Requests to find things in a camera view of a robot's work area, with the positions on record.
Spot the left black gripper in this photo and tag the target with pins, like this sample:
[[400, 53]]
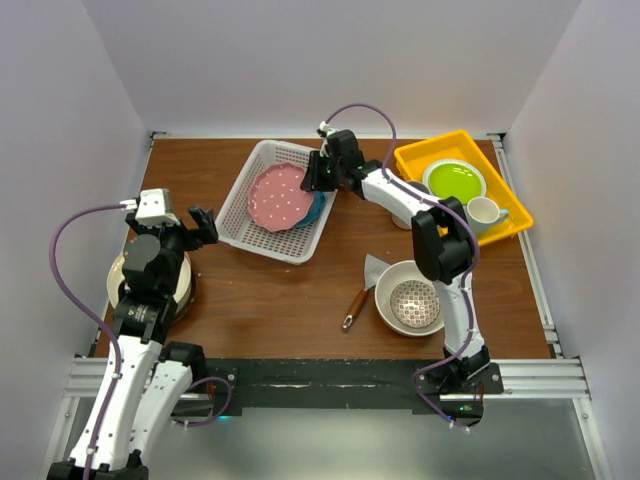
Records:
[[205, 233]]

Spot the wooden handle metal scraper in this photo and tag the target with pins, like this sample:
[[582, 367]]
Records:
[[373, 269]]

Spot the pink polka dot plate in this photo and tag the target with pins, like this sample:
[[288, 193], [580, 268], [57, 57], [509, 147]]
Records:
[[275, 200]]

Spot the blue polka dot plate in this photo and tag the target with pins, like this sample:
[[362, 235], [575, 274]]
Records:
[[315, 210]]

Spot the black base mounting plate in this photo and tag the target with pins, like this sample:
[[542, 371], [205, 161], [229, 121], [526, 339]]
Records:
[[350, 384]]

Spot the yellow plastic tray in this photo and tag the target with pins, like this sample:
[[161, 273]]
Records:
[[413, 159]]

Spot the cream bear print plate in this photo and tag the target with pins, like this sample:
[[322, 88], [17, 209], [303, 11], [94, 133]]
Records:
[[115, 283]]

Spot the pink mug purple interior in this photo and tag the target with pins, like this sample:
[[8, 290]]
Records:
[[398, 222]]

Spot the white bowl patterned inside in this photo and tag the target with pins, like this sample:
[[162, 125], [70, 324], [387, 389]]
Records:
[[407, 301]]

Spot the light blue mug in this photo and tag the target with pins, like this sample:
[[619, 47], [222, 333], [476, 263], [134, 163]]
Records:
[[483, 214]]

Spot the pink and cream plate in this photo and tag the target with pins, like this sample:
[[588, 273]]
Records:
[[185, 292]]

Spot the white perforated plastic basket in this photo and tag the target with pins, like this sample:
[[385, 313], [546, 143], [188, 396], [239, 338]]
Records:
[[237, 228]]

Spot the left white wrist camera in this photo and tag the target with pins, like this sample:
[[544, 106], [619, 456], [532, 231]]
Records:
[[152, 208]]

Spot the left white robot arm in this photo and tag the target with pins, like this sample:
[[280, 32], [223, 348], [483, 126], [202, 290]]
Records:
[[145, 375]]

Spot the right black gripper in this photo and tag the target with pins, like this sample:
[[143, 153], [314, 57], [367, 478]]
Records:
[[314, 180]]

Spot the green plate white rim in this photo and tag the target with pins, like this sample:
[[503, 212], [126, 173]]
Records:
[[453, 177]]

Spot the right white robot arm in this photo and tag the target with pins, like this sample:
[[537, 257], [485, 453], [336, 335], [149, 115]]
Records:
[[445, 249]]

